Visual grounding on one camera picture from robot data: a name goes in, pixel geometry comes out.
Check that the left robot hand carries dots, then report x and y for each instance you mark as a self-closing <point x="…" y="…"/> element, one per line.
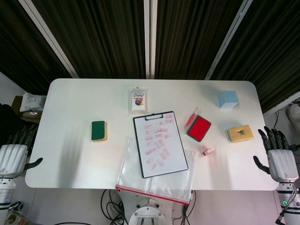
<point x="12" y="159"/>

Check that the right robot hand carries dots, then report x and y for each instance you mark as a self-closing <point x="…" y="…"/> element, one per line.
<point x="282" y="164"/>

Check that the white rubber stamp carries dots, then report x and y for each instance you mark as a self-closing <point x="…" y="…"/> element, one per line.
<point x="208" y="152"/>

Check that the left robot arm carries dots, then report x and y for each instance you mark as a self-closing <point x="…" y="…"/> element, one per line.
<point x="5" y="192"/>

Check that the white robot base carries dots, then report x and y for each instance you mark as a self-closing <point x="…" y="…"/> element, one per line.
<point x="150" y="214"/>

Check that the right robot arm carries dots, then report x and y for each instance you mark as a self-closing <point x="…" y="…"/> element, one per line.
<point x="287" y="194"/>

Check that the brown cardboard box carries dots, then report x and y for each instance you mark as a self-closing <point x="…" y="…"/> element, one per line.
<point x="29" y="116"/>

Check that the white rounded object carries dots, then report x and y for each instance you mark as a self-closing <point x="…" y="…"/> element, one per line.
<point x="294" y="112"/>

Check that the yellow sponge with square hole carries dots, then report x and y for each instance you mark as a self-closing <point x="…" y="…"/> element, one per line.
<point x="233" y="137"/>

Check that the white parcel bag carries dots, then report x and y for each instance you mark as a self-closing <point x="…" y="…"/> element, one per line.
<point x="31" y="102"/>

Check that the light blue foam cube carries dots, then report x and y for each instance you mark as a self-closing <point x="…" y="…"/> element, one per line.
<point x="228" y="99"/>

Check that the green yellow scouring sponge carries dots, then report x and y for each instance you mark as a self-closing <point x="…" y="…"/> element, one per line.
<point x="98" y="130"/>

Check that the red ink pad case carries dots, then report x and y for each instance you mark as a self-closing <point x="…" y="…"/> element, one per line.
<point x="199" y="127"/>

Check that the white stamped paper sheet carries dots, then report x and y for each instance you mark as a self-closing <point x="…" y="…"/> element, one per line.
<point x="164" y="161"/>

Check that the clear mesh zipper pouch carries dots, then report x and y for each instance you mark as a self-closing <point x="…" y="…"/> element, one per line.
<point x="131" y="178"/>

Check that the black clipboard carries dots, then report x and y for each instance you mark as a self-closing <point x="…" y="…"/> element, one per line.
<point x="137" y="145"/>

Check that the packaged white sponge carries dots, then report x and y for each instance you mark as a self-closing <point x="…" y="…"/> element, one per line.
<point x="138" y="103"/>

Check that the dark pleated curtain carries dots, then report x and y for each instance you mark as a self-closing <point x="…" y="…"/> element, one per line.
<point x="105" y="35"/>

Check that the white frame post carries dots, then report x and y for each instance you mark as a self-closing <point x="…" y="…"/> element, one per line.
<point x="150" y="37"/>
<point x="228" y="39"/>
<point x="50" y="37"/>

